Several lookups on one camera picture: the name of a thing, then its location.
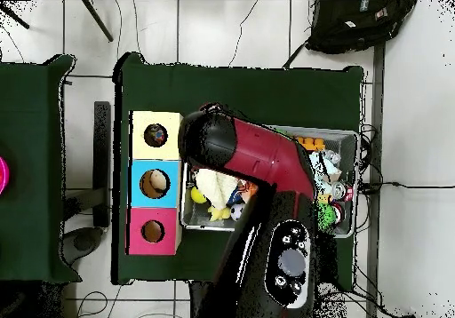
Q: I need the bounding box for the black backpack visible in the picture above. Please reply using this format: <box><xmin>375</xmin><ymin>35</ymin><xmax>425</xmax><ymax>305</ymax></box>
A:
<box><xmin>304</xmin><ymin>0</ymin><xmax>419</xmax><ymax>55</ymax></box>

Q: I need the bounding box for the wooden box with three holes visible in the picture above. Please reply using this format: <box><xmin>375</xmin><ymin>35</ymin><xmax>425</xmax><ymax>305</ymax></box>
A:
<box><xmin>126</xmin><ymin>109</ymin><xmax>187</xmax><ymax>256</ymax></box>

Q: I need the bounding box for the black flat panel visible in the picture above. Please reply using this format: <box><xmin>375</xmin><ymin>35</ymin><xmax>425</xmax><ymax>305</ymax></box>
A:
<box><xmin>92</xmin><ymin>100</ymin><xmax>112</xmax><ymax>228</ymax></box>

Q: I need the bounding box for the black rod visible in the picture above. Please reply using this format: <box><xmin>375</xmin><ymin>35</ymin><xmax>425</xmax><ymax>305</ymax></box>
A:
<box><xmin>81</xmin><ymin>0</ymin><xmax>115</xmax><ymax>43</ymax></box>
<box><xmin>0</xmin><ymin>3</ymin><xmax>30</xmax><ymax>30</ymax></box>

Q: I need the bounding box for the black floor cable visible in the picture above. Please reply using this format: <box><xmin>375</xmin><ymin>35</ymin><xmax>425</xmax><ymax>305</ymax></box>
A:
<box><xmin>358</xmin><ymin>180</ymin><xmax>455</xmax><ymax>191</ymax></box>

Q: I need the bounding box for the pink round object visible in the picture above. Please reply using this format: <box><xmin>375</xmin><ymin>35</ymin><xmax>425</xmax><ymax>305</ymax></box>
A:
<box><xmin>0</xmin><ymin>155</ymin><xmax>11</xmax><ymax>195</ymax></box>

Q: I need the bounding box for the cream knitted cloth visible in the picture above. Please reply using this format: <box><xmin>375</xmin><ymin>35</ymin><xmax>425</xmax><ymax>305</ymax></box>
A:
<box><xmin>194</xmin><ymin>168</ymin><xmax>240</xmax><ymax>211</ymax></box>

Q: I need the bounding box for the multicolour patterned cloth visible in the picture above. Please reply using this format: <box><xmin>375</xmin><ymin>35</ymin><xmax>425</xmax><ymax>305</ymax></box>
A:
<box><xmin>144</xmin><ymin>123</ymin><xmax>168</xmax><ymax>147</ymax></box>

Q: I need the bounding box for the silver wire mesh bin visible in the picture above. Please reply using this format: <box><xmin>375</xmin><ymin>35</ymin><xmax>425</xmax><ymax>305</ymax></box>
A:
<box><xmin>180</xmin><ymin>119</ymin><xmax>360</xmax><ymax>239</ymax></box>

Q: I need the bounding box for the green cloth side table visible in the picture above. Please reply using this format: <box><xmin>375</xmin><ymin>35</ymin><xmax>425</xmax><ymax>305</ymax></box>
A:
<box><xmin>0</xmin><ymin>54</ymin><xmax>82</xmax><ymax>284</ymax></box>

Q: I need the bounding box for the small soccer ball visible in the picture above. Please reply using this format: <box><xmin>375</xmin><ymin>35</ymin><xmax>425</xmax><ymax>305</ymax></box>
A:
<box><xmin>229</xmin><ymin>203</ymin><xmax>246</xmax><ymax>222</ymax></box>

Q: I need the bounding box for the mint green cloth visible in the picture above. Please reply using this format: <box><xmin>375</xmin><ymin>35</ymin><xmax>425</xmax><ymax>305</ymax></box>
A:
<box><xmin>308</xmin><ymin>150</ymin><xmax>342</xmax><ymax>195</ymax></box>

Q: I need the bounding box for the grey stand base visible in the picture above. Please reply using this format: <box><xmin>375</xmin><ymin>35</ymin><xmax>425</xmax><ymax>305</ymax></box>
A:
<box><xmin>61</xmin><ymin>227</ymin><xmax>104</xmax><ymax>266</ymax></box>

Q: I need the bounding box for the green spiky ball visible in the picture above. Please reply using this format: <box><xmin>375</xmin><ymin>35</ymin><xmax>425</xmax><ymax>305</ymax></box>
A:
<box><xmin>316</xmin><ymin>203</ymin><xmax>337</xmax><ymax>232</ymax></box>

